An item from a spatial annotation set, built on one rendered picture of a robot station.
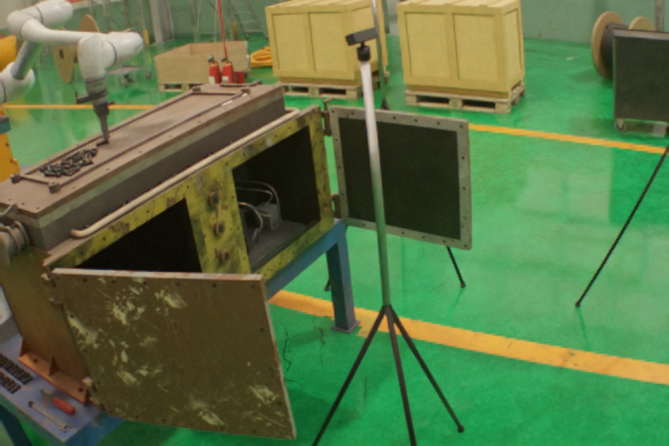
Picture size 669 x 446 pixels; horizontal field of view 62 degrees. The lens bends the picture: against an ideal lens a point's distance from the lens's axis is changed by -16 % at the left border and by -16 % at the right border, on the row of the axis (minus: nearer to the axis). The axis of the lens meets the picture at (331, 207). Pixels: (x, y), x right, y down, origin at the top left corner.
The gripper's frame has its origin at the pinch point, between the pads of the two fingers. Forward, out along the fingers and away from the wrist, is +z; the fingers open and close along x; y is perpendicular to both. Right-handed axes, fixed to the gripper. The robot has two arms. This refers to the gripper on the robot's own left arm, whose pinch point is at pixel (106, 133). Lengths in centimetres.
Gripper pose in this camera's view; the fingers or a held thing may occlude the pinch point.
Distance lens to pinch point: 238.8
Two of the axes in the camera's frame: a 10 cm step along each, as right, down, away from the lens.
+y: 8.7, -2.9, 4.0
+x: -4.8, -3.2, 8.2
